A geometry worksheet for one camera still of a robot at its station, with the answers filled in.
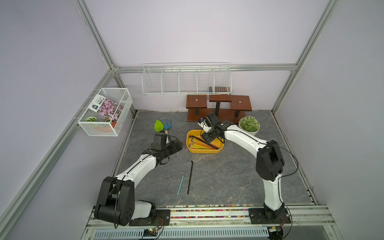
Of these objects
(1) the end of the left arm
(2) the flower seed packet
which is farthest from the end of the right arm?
(2) the flower seed packet

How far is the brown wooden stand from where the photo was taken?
39.7 inches

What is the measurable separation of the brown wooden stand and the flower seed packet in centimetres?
46

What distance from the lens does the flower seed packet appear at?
730mm
